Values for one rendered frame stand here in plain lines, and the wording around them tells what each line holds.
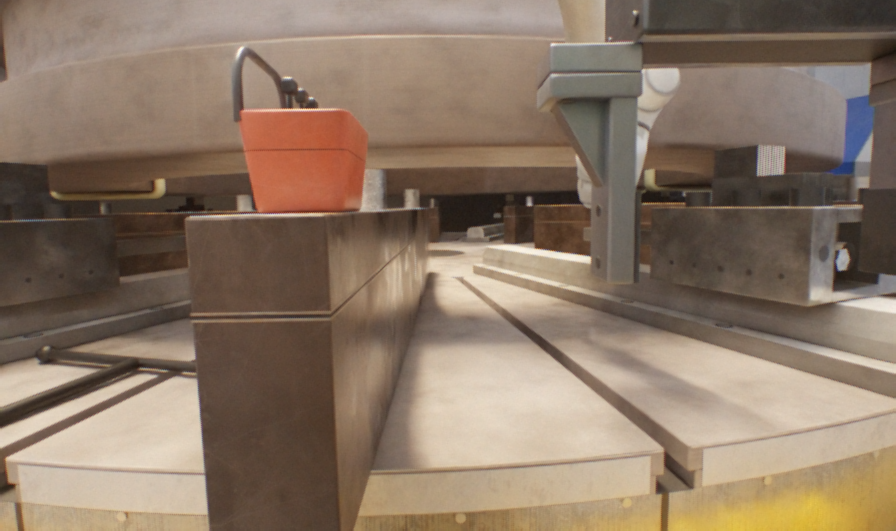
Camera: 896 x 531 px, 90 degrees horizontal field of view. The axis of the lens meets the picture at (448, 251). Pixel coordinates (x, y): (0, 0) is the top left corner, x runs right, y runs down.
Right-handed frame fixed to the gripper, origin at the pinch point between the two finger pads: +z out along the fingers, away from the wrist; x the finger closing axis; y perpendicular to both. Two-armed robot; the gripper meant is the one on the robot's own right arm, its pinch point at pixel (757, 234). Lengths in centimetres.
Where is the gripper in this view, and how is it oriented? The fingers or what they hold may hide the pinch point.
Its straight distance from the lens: 25.6
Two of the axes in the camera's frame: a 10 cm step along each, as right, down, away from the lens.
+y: 0.0, 1.0, -10.0
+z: 0.2, 9.9, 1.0
